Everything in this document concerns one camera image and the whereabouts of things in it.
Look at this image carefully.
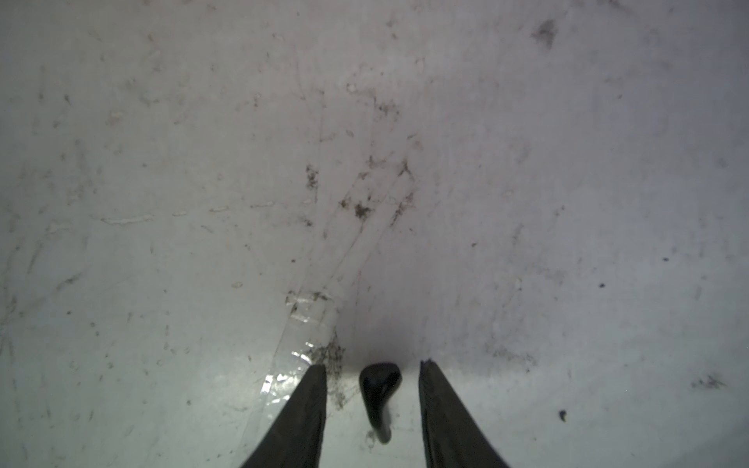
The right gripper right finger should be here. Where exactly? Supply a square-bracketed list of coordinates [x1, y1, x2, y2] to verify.
[419, 360, 509, 468]

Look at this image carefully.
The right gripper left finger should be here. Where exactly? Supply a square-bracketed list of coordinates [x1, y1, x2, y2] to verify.
[241, 365, 328, 468]

